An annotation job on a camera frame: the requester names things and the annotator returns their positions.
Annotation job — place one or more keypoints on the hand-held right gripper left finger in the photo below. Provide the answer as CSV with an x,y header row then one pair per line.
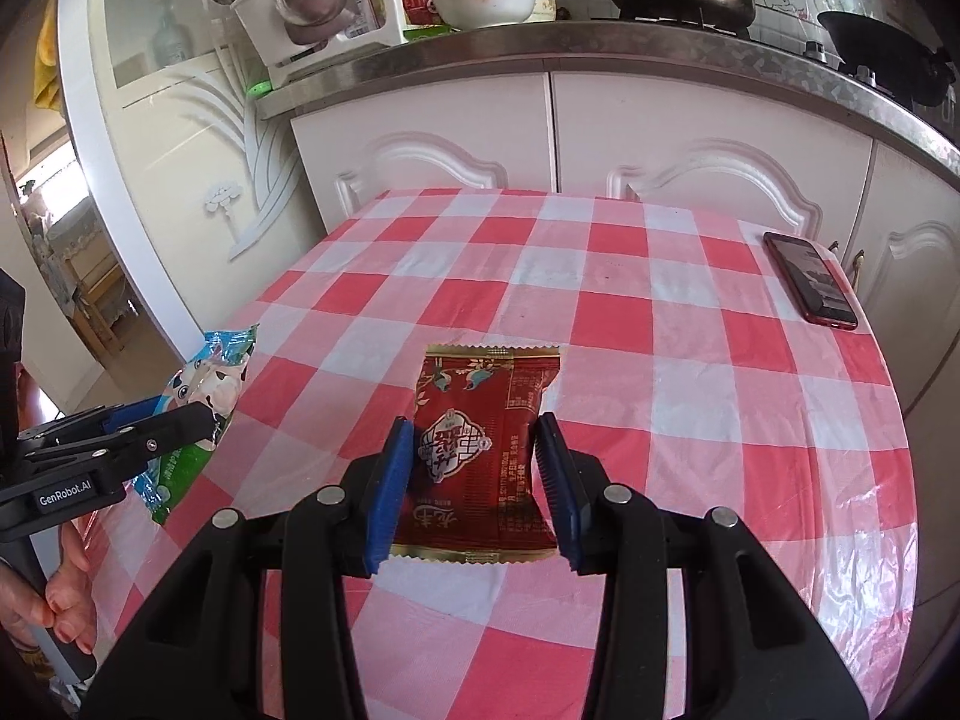
x,y
390,495

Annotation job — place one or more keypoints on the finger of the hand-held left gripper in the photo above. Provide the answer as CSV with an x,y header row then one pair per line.
x,y
139,410
172,427

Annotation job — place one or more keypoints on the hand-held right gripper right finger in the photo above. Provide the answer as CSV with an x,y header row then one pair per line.
x,y
559,495

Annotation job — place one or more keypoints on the green blue cow snack packet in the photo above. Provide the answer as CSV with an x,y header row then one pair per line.
x,y
217,382

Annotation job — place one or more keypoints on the red snack packet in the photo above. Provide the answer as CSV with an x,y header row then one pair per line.
x,y
472,450

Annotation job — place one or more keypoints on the person's left hand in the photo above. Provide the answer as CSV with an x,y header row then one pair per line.
x,y
64,611

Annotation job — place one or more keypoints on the wooden chair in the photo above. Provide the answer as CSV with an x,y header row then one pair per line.
x,y
90,292

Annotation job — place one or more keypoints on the red white checkered tablecloth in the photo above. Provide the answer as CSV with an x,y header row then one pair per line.
x,y
637,360

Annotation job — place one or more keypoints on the tall white glass-door cabinet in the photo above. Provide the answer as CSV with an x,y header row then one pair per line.
x,y
150,165

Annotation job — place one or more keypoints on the red smartphone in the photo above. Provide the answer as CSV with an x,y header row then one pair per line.
x,y
814,281

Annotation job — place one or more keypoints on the small green plastic lid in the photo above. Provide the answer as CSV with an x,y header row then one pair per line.
x,y
259,88

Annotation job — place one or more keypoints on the yellow cloth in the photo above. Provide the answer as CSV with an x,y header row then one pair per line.
x,y
45,52

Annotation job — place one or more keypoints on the white cabinet door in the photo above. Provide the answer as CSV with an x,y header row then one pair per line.
x,y
915,240
712,112
450,112

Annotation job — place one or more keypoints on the white utensil holder cup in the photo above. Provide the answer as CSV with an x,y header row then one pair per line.
x,y
262,22

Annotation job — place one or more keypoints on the steel kitchen countertop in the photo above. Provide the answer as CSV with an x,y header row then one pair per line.
x,y
600,45

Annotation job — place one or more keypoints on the white dish rack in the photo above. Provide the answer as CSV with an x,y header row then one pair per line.
x,y
390,15

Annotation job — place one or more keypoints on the black frying pan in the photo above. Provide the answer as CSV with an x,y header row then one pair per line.
x,y
877,45

